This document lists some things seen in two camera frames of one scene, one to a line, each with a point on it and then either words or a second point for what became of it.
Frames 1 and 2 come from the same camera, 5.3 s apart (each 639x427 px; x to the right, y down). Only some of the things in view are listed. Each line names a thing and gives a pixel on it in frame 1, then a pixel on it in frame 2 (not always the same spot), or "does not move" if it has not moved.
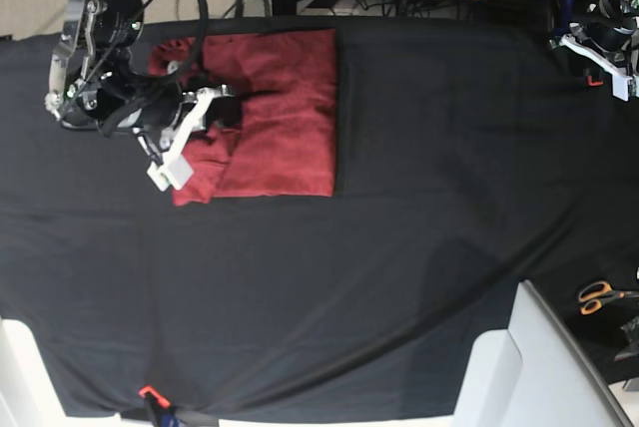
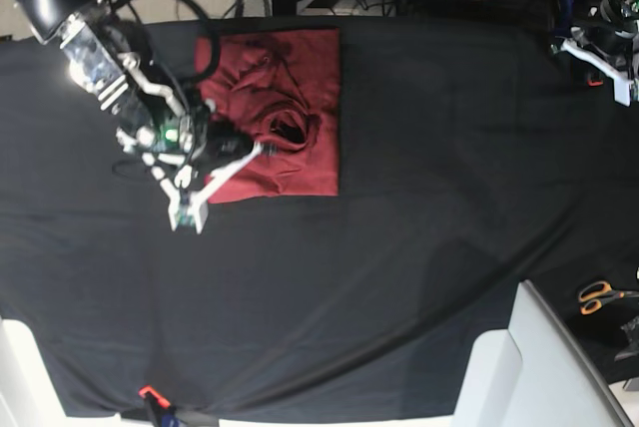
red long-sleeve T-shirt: [286, 143] does not move
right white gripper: [620, 79] does not move
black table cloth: [474, 156] does not move
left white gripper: [175, 170] -> [193, 201]
